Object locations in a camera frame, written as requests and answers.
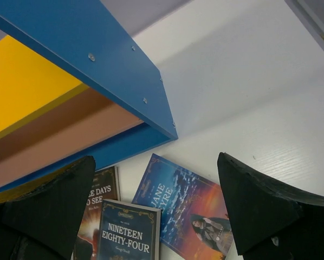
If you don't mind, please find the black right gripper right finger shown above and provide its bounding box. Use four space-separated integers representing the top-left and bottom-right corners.
217 152 324 259

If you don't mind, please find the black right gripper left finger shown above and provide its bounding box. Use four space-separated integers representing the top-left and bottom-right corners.
0 156 96 259

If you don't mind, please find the Three Days To See book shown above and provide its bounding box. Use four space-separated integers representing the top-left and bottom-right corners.
72 166 120 259

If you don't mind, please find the Nineteen Eighty-Four book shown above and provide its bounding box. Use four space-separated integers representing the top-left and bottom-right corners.
96 199 161 260

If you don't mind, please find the Jane Eyre blue book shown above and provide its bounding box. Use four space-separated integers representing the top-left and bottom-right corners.
132 154 234 259

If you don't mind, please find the blue yellow wooden bookshelf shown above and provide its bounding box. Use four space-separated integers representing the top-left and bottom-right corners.
0 1 178 192

